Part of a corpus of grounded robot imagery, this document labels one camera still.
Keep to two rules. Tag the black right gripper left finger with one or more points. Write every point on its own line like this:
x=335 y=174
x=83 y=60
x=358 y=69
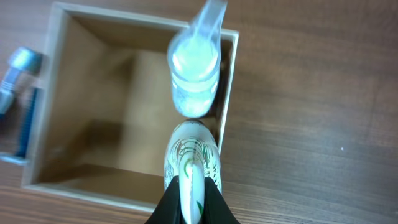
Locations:
x=168 y=209

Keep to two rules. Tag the blue white toothbrush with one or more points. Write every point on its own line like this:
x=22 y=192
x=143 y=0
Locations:
x=23 y=60

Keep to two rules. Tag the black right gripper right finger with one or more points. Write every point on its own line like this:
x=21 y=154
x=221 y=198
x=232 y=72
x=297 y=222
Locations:
x=216 y=210

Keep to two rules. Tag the blue disposable razor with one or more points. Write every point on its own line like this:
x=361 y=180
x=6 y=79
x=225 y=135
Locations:
x=20 y=156

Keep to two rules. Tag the white cardboard box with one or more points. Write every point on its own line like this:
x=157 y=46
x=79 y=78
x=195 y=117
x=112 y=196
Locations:
x=104 y=115

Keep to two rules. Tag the white bamboo print lotion tube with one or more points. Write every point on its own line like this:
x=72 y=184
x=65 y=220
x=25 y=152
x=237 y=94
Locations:
x=192 y=155

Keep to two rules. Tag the blue foam soap pump bottle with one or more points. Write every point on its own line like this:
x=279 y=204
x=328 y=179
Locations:
x=194 y=58

